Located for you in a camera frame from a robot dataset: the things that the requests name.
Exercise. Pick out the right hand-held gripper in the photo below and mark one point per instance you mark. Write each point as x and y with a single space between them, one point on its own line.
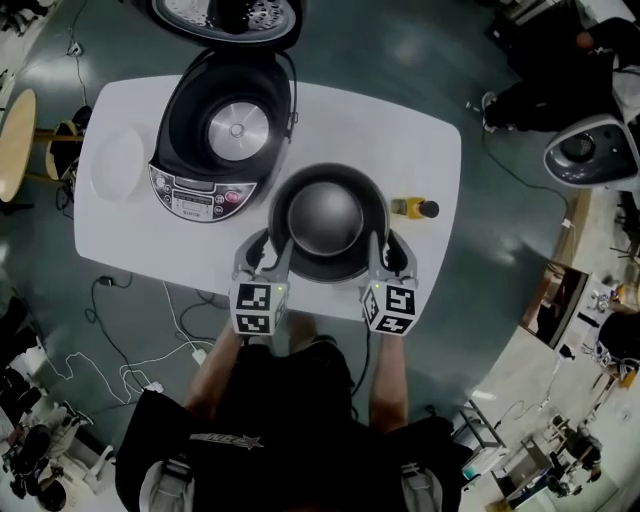
395 305

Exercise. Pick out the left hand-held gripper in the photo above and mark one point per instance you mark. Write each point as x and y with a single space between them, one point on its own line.
255 305

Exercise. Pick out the dark metal pot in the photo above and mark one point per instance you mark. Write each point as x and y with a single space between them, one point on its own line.
325 220

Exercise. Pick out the maroon rice cooker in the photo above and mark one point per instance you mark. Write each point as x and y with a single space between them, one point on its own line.
200 150

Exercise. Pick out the white perforated steamer tray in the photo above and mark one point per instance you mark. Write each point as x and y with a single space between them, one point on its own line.
117 165

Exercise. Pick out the person's right forearm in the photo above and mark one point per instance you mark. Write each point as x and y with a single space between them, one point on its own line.
387 380

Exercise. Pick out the person's left forearm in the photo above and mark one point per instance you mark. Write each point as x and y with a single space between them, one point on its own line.
215 370

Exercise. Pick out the yellow bottle with black cap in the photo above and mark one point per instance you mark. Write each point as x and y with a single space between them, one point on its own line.
412 209

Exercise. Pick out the black power adapter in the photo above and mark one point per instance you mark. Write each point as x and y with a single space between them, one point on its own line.
105 281

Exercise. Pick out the person's black shirt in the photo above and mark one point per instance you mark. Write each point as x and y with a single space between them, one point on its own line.
280 425

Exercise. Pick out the wooden shelf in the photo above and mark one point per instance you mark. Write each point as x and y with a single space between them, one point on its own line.
555 305

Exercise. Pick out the black bag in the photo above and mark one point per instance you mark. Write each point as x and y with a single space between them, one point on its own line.
70 145

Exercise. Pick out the round wooden table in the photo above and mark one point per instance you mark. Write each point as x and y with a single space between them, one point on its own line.
15 145

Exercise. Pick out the white power strip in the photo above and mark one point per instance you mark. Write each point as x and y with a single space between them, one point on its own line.
75 48

